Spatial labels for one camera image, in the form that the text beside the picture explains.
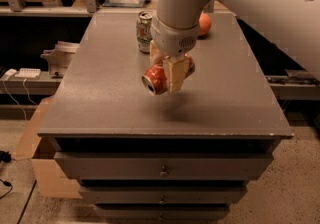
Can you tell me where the beige moulded part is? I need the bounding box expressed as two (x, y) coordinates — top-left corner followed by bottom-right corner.
(41, 41), (79, 77)

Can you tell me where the orange fruit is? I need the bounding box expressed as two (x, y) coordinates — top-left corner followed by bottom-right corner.
(199, 13), (212, 36)

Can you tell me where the bottom grey drawer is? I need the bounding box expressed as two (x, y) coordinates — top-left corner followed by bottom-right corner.
(95, 205), (229, 220)

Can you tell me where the clear plastic bag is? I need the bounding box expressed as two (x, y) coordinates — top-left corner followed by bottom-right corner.
(103, 0), (145, 8)

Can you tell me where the grey drawer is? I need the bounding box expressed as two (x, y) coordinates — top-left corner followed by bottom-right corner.
(95, 205), (229, 220)
(54, 152), (273, 181)
(79, 186), (247, 205)

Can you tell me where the red coke can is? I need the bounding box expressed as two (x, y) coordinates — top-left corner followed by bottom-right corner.
(142, 54), (195, 96)

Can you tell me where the green white soda can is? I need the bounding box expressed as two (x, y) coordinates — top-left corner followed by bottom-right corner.
(136, 11), (153, 53)

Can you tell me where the middle grey drawer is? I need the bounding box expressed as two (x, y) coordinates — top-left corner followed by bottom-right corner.
(79, 186), (247, 205)

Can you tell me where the grey drawer cabinet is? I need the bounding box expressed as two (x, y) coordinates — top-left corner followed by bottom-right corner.
(39, 12), (292, 208)

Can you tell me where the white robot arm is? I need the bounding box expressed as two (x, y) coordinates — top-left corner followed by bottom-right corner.
(151, 0), (320, 79)

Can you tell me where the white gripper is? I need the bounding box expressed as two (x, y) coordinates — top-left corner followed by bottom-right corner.
(149, 14), (199, 94)

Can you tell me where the black cable on floor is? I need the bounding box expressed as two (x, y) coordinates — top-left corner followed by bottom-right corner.
(0, 150), (14, 201)

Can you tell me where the cardboard box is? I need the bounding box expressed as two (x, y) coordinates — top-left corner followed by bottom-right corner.
(14, 96), (81, 199)

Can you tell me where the white cable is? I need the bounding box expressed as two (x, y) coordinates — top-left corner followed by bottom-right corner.
(2, 68), (38, 121)

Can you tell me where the top grey drawer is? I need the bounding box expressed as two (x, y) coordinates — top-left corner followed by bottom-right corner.
(54, 152), (273, 181)

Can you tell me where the white power strip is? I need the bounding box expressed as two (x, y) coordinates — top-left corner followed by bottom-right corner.
(15, 68), (41, 79)

